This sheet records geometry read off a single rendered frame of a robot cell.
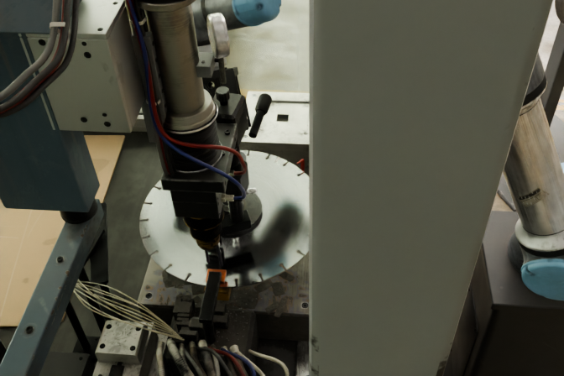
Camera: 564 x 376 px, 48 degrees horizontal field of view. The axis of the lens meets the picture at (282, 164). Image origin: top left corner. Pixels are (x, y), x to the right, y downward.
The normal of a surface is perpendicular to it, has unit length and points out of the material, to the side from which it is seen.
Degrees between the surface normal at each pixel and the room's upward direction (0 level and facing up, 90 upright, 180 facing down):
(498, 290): 0
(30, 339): 0
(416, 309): 90
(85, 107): 90
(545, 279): 97
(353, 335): 90
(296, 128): 0
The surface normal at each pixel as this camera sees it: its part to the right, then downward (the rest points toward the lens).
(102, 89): -0.09, 0.68
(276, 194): -0.03, -0.73
